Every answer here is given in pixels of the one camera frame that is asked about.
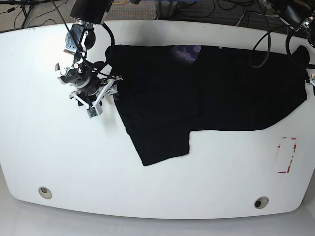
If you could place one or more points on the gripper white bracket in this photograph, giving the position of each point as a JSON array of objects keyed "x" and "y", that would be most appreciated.
[
  {"x": 90, "y": 97},
  {"x": 311, "y": 81}
]

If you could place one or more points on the black t-shirt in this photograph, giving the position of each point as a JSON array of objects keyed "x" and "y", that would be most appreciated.
[{"x": 169, "y": 91}]

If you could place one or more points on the red tape marking rectangle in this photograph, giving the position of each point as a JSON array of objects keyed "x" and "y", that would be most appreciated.
[{"x": 285, "y": 154}]

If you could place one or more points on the left table grommet hole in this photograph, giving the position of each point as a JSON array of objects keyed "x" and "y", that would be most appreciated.
[{"x": 45, "y": 192}]

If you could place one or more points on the table grommet hole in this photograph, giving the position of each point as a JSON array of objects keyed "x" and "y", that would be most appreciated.
[
  {"x": 45, "y": 192},
  {"x": 261, "y": 202}
]

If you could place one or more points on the black tripod stand legs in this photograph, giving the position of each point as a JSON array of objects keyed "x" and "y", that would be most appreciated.
[{"x": 23, "y": 14}]

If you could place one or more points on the right table grommet hole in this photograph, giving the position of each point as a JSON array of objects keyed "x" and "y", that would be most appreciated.
[{"x": 261, "y": 202}]

